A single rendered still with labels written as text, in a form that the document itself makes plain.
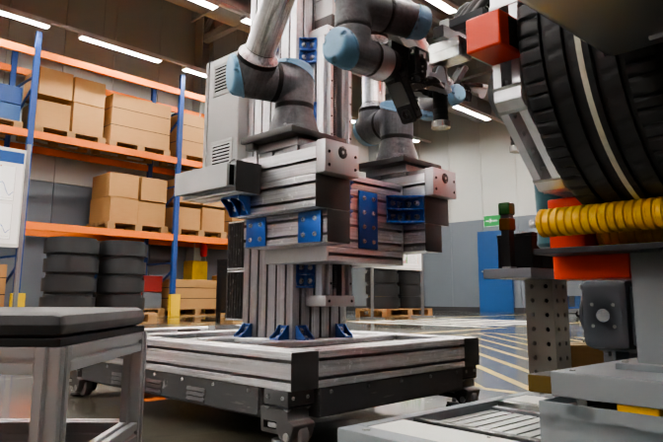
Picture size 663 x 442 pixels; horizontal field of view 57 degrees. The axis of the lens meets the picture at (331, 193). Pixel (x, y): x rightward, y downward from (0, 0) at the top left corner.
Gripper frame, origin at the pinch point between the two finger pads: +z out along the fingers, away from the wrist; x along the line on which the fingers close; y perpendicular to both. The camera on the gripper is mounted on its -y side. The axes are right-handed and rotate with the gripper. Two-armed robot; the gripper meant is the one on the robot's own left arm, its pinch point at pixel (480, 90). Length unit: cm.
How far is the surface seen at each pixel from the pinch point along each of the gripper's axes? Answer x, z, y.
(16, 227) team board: -520, -132, 89
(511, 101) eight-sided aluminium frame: 107, -97, 36
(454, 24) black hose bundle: 88, -95, 16
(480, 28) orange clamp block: 107, -106, 24
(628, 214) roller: 124, -82, 57
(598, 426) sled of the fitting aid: 123, -88, 94
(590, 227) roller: 116, -83, 59
